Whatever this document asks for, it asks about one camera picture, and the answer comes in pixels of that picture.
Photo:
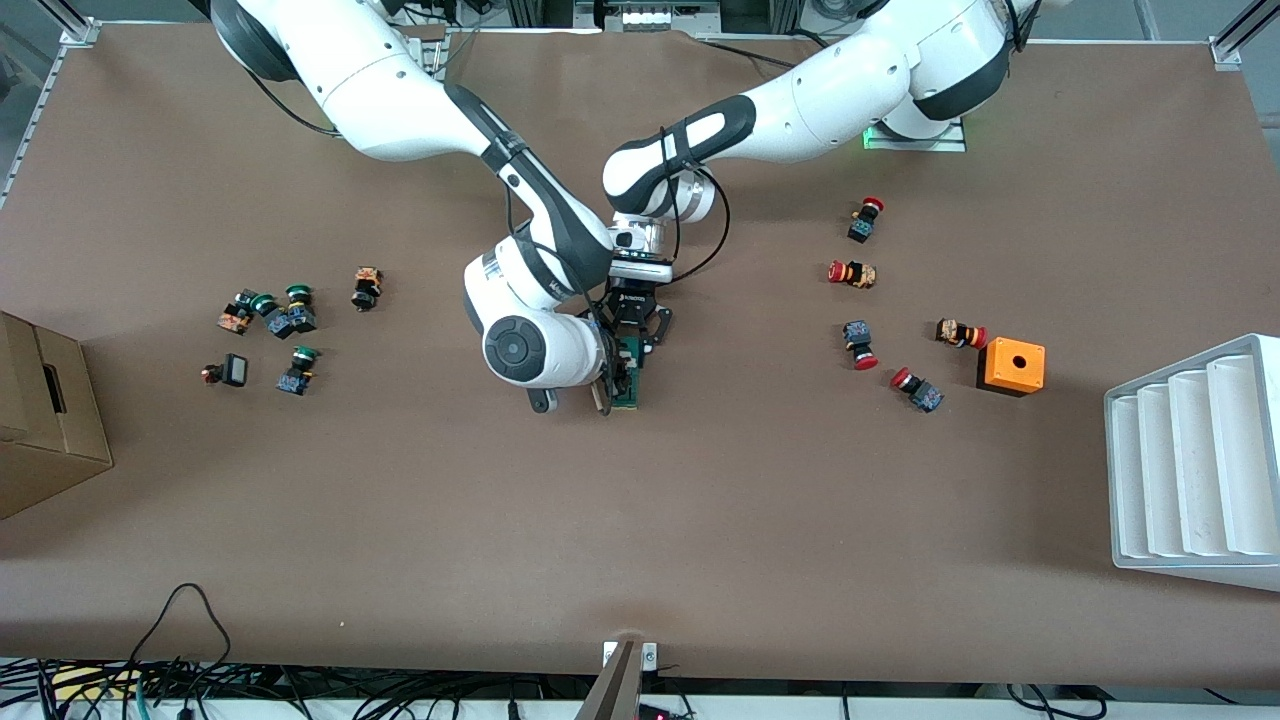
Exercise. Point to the yellow label strip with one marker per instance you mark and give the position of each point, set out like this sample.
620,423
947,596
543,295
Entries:
90,682

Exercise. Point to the green push button blue body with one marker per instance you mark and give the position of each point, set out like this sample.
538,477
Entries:
278,324
297,378
302,316

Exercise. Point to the green contact block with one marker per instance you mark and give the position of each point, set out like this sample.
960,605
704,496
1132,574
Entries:
630,390

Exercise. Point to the brown cardboard box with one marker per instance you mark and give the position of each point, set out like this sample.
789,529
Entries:
50,430

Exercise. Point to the aluminium arm base plate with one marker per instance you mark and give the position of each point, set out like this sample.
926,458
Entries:
930,145

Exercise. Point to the control unit with white light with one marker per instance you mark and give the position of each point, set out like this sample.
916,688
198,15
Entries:
655,17

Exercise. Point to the white stepped plastic tray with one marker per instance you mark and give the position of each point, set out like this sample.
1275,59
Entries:
1190,470

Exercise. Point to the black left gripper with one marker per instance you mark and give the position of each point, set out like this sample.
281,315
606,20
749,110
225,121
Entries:
633,304

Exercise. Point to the black square push button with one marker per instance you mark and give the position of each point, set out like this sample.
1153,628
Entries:
235,371

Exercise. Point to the orange button enclosure box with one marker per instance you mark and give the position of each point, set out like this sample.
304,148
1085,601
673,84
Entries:
1012,365

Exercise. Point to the red emergency button orange body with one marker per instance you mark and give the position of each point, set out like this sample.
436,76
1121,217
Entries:
960,333
854,274

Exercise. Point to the aluminium frame profile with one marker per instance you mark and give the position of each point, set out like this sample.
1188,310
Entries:
45,100
1235,40

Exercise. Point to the red emergency button blue body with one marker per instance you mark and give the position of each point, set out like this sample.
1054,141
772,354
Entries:
920,391
859,340

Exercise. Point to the red emergency button dark body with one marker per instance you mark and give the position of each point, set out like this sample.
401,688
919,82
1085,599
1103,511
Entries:
864,222

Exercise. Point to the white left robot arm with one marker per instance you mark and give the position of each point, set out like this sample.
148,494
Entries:
850,90

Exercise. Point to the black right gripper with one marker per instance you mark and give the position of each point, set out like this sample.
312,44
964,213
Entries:
622,376

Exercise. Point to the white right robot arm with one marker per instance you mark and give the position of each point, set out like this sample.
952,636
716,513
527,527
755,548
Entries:
400,90

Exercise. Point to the black device with red LED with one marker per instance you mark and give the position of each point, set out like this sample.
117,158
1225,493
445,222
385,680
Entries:
665,713

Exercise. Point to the aluminium camera post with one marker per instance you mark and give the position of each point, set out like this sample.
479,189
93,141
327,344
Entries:
612,690

